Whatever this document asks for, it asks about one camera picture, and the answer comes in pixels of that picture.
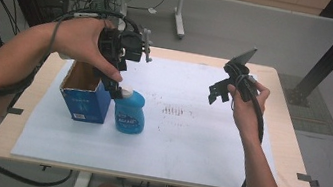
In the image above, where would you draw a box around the blue bottle with white cap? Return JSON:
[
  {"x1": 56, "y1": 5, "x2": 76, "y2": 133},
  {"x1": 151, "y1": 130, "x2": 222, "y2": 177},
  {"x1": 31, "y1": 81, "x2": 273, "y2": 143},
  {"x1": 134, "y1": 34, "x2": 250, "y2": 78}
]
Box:
[{"x1": 109, "y1": 84, "x2": 151, "y2": 137}]

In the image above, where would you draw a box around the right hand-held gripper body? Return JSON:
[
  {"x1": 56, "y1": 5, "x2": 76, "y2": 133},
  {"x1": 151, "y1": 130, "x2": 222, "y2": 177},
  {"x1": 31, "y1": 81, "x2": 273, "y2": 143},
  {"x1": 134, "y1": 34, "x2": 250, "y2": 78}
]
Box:
[{"x1": 218, "y1": 43, "x2": 267, "y2": 106}]

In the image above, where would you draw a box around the black tape strip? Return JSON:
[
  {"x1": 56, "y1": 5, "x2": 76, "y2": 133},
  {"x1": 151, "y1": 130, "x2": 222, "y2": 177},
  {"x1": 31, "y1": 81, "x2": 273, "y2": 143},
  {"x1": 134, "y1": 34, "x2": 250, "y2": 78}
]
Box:
[
  {"x1": 294, "y1": 172, "x2": 322, "y2": 187},
  {"x1": 6, "y1": 105, "x2": 25, "y2": 116}
]

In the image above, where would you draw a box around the blue cardboard box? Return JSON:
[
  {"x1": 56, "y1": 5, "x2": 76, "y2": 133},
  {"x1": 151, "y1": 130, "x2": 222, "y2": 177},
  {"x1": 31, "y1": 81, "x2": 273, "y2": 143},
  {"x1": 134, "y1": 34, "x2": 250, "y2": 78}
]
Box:
[{"x1": 54, "y1": 58, "x2": 118, "y2": 127}]

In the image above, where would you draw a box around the white background desk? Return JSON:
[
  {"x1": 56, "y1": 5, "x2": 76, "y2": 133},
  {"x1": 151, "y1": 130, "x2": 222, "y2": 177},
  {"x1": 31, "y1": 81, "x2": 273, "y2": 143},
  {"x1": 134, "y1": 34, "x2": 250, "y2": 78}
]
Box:
[{"x1": 90, "y1": 0, "x2": 220, "y2": 45}]

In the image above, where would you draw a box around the grey floor grate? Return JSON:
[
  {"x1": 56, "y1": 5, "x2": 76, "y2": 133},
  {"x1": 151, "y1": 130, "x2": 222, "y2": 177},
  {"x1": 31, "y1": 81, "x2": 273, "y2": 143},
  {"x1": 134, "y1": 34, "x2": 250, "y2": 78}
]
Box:
[{"x1": 270, "y1": 73, "x2": 333, "y2": 137}]

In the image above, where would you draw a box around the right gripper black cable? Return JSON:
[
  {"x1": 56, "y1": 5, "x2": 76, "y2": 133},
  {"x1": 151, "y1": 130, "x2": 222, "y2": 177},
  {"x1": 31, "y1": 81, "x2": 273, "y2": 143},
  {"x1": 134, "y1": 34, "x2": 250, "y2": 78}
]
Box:
[{"x1": 219, "y1": 72, "x2": 274, "y2": 187}]

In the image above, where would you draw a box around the person's right hand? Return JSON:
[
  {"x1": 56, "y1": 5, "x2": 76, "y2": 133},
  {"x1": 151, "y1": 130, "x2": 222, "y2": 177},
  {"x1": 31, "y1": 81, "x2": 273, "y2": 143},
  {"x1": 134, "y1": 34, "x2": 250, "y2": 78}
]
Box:
[{"x1": 218, "y1": 76, "x2": 273, "y2": 147}]

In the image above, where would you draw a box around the person's left hand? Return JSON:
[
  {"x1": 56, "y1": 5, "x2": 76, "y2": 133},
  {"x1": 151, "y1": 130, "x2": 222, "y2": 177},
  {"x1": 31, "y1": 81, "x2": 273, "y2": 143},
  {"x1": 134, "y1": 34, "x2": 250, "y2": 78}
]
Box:
[{"x1": 45, "y1": 10, "x2": 133, "y2": 85}]

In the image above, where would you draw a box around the black floor cable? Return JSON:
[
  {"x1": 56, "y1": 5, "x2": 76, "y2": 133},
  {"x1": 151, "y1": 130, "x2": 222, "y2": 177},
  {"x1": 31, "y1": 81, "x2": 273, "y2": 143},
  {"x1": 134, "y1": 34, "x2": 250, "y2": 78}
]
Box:
[{"x1": 0, "y1": 157, "x2": 74, "y2": 187}]

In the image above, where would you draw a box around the white table leg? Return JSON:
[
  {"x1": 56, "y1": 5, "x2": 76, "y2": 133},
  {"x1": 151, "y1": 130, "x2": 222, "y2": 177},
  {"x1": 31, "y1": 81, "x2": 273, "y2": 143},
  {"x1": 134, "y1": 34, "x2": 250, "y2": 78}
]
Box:
[{"x1": 71, "y1": 169, "x2": 94, "y2": 187}]

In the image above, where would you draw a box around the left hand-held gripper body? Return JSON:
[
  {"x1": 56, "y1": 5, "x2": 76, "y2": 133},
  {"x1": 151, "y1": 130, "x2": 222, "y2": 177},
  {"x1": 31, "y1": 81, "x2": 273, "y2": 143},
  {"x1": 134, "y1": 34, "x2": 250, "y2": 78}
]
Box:
[{"x1": 92, "y1": 20, "x2": 158, "y2": 79}]

